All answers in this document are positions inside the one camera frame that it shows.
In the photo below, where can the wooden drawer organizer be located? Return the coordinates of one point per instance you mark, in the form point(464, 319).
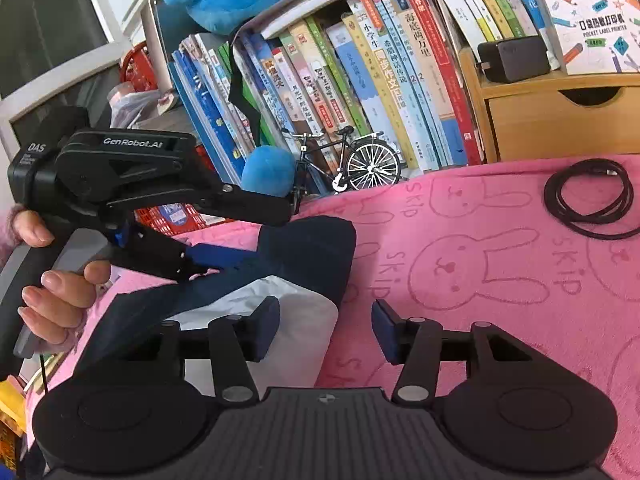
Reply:
point(550, 125)

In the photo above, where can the stack of papers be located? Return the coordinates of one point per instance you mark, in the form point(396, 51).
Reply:
point(140, 105)

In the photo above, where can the white printed box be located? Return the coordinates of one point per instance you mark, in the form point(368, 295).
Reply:
point(590, 25)

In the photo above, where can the white navy jacket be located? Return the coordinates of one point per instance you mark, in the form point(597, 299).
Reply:
point(305, 250)

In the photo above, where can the yellow plastic item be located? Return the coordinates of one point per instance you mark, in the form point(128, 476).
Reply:
point(12, 407)

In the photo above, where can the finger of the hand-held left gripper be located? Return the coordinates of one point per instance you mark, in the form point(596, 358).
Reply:
point(215, 256)
point(260, 210)

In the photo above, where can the miniature bicycle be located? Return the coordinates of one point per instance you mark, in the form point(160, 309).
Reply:
point(375, 167)

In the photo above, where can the row of tall picture books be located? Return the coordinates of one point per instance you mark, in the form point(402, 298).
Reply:
point(375, 70)

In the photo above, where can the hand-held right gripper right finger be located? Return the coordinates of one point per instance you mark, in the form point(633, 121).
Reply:
point(387, 330)

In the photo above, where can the blue plush ball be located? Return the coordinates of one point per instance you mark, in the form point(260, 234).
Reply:
point(267, 167)

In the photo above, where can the red plastic basket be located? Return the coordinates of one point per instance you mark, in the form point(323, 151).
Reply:
point(137, 65)

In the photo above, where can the black power adapter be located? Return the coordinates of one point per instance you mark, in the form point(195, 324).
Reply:
point(515, 57)

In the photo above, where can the person's left hand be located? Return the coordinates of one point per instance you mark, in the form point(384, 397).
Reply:
point(65, 295)

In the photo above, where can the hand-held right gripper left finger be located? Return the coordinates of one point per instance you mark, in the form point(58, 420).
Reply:
point(267, 327)

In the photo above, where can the window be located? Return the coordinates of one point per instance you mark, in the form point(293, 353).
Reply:
point(50, 35)

